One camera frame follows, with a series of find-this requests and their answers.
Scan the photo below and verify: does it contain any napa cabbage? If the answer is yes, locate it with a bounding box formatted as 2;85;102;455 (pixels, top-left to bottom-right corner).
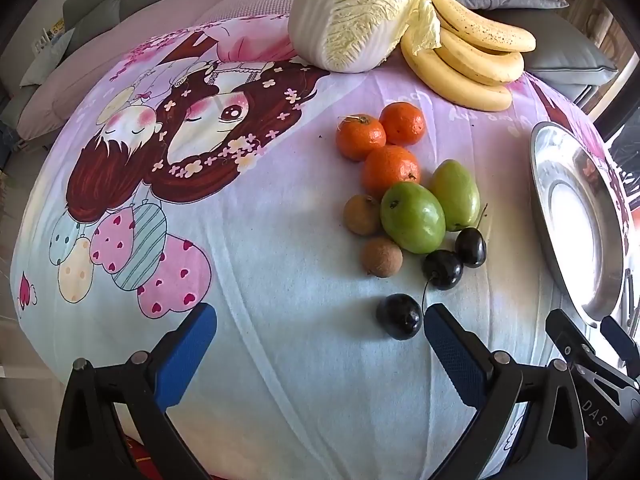
289;0;442;75

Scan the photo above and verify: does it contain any cartoon printed blanket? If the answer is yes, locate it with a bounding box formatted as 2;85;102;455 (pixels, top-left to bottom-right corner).
10;15;640;480

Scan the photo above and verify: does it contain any dark cherry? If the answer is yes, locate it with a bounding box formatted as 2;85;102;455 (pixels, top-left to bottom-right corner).
455;203;489;269
376;279;432;342
422;249;465;291

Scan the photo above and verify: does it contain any light green pillow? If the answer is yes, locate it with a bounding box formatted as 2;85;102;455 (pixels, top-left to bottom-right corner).
20;27;76;88

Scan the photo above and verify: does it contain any orange tangerine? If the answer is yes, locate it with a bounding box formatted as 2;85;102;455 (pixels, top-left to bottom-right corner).
379;102;427;147
362;144;421;198
336;114;387;162

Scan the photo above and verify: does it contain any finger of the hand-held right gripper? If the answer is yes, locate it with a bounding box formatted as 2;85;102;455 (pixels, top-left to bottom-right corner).
600;316;640;381
545;309;628;391

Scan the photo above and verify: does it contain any printed paper box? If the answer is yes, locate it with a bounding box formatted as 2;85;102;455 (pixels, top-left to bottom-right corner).
34;19;67;52

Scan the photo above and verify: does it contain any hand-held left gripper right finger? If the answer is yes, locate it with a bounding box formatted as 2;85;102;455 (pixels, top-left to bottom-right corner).
422;303;588;480

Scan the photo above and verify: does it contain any grey leather cushion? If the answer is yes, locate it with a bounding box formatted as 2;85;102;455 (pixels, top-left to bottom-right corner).
500;7;620;106

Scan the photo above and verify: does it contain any round steel plate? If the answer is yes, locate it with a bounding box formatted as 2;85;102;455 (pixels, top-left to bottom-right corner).
529;121;627;328

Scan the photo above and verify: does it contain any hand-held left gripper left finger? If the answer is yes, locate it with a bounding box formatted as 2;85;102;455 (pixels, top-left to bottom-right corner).
54;303;218;480

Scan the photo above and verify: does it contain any brown longan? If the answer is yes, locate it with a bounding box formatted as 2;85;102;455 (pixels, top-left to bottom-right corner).
361;236;404;279
343;194;383;237

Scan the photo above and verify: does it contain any yellow banana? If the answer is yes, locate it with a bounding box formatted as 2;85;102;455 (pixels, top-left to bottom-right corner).
432;27;526;86
426;0;537;54
400;25;514;112

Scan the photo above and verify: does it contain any red patterned cloth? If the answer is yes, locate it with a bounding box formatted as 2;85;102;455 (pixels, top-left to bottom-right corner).
122;437;173;480

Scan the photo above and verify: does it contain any green jujube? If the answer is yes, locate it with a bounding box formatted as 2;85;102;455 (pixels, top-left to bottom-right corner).
380;181;447;255
430;159;482;232

